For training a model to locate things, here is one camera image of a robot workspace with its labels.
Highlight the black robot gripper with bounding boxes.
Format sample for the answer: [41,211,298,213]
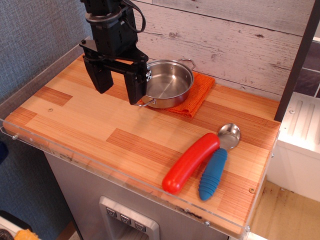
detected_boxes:
[80,17,149,105]

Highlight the yellow object at bottom left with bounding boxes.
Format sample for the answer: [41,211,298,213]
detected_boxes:
[14,229,39,240]

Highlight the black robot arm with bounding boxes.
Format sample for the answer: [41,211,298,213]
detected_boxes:
[79,0,151,105]

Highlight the spoon with blue handle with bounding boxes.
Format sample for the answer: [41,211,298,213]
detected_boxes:
[198,123,241,201]

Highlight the silver dispenser panel with buttons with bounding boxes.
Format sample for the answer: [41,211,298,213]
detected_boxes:
[99,196,160,240]

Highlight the stainless steel pot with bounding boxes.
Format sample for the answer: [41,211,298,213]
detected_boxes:
[136,58,196,109]

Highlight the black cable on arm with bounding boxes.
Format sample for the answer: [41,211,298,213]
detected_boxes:
[119,0,147,34]

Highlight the red plastic sausage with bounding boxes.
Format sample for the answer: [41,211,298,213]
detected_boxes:
[161,133,220,195]

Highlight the dark right support post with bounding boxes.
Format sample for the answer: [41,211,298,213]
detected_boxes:
[274,0,320,122]

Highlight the orange cloth mat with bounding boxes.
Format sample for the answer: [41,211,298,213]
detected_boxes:
[138,70,216,119]

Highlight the white toy sink unit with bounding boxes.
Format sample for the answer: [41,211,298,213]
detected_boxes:
[265,36,320,203]

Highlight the grey toy fridge cabinet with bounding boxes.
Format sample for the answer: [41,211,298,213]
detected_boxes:
[45,153,229,240]

